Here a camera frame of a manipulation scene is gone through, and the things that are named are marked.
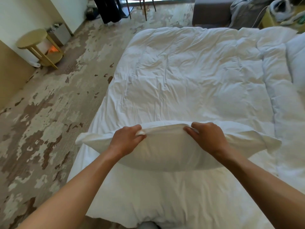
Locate person's left hand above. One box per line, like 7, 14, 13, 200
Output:
109, 125, 147, 158

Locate person's right hand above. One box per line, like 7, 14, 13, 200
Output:
183, 122, 231, 158

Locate white pillow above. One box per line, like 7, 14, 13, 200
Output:
75, 121, 282, 172
285, 33, 305, 91

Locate person's right forearm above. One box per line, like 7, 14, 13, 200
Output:
216, 148, 305, 229

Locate person's left forearm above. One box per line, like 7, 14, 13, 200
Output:
15, 149, 123, 229

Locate white duvet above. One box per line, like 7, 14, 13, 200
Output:
67, 27, 305, 229

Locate grey sofa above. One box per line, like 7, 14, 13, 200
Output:
192, 0, 241, 28

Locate grey waste bin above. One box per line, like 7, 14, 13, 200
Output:
45, 23, 72, 47

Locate dark hanging garment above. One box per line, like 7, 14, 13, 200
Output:
93, 0, 125, 24

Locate wooden chair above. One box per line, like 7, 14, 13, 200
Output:
125, 0, 157, 21

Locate grey blanket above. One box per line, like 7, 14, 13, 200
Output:
229, 0, 278, 28

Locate round wooden side table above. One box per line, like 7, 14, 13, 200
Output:
16, 29, 64, 70

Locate yellow side table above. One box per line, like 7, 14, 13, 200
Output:
258, 6, 305, 34

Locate white headphones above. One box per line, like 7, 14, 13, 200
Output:
270, 0, 296, 20

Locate white cable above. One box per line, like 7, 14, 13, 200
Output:
254, 6, 271, 28

